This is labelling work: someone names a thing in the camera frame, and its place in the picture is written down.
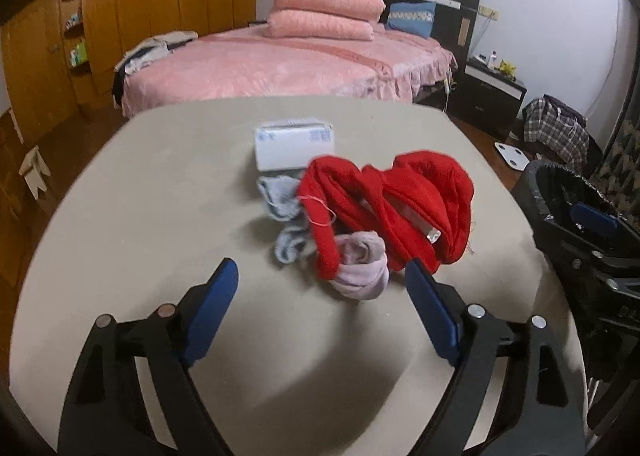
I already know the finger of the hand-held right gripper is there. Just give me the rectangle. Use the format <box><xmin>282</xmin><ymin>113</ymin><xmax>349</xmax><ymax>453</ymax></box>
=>
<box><xmin>570</xmin><ymin>202</ymin><xmax>640</xmax><ymax>247</ymax></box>
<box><xmin>537</xmin><ymin>218</ymin><xmax>618</xmax><ymax>269</ymax></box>

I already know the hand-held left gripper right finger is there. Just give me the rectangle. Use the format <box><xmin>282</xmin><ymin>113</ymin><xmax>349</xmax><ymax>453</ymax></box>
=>
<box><xmin>404</xmin><ymin>258</ymin><xmax>586</xmax><ymax>456</ymax></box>

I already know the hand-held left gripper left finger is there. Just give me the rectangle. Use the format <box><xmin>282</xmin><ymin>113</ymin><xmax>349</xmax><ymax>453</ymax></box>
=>
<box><xmin>57</xmin><ymin>257</ymin><xmax>240</xmax><ymax>456</ymax></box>

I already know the black lined trash bin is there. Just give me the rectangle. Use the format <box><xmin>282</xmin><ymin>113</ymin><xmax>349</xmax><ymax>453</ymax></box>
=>
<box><xmin>511</xmin><ymin>159</ymin><xmax>640</xmax><ymax>432</ymax></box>

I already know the pink sock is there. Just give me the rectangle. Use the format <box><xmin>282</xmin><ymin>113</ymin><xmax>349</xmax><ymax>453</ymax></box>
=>
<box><xmin>332</xmin><ymin>231</ymin><xmax>390</xmax><ymax>301</ymax></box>

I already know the grey sock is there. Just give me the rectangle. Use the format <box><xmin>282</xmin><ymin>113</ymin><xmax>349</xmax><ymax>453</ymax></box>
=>
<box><xmin>274</xmin><ymin>223</ymin><xmax>319</xmax><ymax>266</ymax></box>
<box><xmin>257</xmin><ymin>175</ymin><xmax>304</xmax><ymax>223</ymax></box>

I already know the red knit cloth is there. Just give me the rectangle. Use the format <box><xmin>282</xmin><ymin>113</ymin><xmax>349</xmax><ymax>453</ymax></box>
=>
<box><xmin>297</xmin><ymin>151</ymin><xmax>476</xmax><ymax>282</ymax></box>

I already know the white cardboard box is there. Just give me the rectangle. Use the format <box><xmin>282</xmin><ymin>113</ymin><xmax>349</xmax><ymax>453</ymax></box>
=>
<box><xmin>254</xmin><ymin>117</ymin><xmax>335</xmax><ymax>172</ymax></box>

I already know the dark patterned curtain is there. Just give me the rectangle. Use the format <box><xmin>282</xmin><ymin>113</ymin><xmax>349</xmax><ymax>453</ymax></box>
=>
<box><xmin>595</xmin><ymin>0</ymin><xmax>640</xmax><ymax>232</ymax></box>

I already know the black chair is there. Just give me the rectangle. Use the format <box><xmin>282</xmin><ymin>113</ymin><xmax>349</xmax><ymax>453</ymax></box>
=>
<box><xmin>582</xmin><ymin>133</ymin><xmax>606</xmax><ymax>167</ymax></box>

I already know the plaid cloth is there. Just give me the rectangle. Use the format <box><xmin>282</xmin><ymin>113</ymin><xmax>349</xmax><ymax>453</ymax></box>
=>
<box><xmin>522</xmin><ymin>97</ymin><xmax>591</xmax><ymax>172</ymax></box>

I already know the white bathroom scale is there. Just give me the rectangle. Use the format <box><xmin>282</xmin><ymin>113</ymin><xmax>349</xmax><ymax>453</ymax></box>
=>
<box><xmin>494</xmin><ymin>141</ymin><xmax>531</xmax><ymax>172</ymax></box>

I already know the dark nightstand with white drawer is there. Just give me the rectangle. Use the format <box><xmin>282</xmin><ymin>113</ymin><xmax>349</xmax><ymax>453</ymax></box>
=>
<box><xmin>447</xmin><ymin>57</ymin><xmax>527</xmax><ymax>142</ymax></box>

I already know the small wooden stool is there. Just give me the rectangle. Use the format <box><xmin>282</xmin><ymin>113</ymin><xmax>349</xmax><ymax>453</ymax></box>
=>
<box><xmin>19</xmin><ymin>146</ymin><xmax>52</xmax><ymax>201</ymax></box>

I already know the pink bedspread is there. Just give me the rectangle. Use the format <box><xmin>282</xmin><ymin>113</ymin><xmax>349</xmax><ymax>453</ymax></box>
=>
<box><xmin>120</xmin><ymin>26</ymin><xmax>458</xmax><ymax>119</ymax></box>

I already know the dark garment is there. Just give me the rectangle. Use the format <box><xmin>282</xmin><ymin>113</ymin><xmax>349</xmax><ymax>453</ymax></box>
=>
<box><xmin>112</xmin><ymin>48</ymin><xmax>151</xmax><ymax>107</ymax></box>

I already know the white garment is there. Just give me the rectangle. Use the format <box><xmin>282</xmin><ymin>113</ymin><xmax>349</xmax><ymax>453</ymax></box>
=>
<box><xmin>122</xmin><ymin>43</ymin><xmax>173</xmax><ymax>76</ymax></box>

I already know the blue pillow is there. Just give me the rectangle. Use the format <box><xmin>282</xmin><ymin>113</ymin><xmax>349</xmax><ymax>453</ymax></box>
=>
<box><xmin>386</xmin><ymin>2</ymin><xmax>437</xmax><ymax>39</ymax></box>

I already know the beige garment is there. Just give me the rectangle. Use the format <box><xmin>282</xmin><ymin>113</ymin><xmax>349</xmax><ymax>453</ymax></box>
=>
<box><xmin>150</xmin><ymin>30</ymin><xmax>201</xmax><ymax>49</ymax></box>

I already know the wooden door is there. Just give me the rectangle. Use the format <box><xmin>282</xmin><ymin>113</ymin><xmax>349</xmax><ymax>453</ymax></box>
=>
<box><xmin>0</xmin><ymin>0</ymin><xmax>76</xmax><ymax>142</ymax></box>

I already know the pink folded quilt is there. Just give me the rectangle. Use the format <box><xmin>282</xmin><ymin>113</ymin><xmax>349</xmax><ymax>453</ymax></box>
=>
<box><xmin>270</xmin><ymin>0</ymin><xmax>387</xmax><ymax>23</ymax></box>
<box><xmin>264</xmin><ymin>10</ymin><xmax>375</xmax><ymax>41</ymax></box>

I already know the white corded controller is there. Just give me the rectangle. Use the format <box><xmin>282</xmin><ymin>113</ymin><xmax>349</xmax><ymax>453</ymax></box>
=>
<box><xmin>440</xmin><ymin>73</ymin><xmax>458</xmax><ymax>112</ymax></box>

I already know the dark wooden bed frame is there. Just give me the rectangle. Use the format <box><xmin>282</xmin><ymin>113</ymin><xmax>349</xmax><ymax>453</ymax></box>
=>
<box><xmin>372</xmin><ymin>0</ymin><xmax>481</xmax><ymax>109</ymax></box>

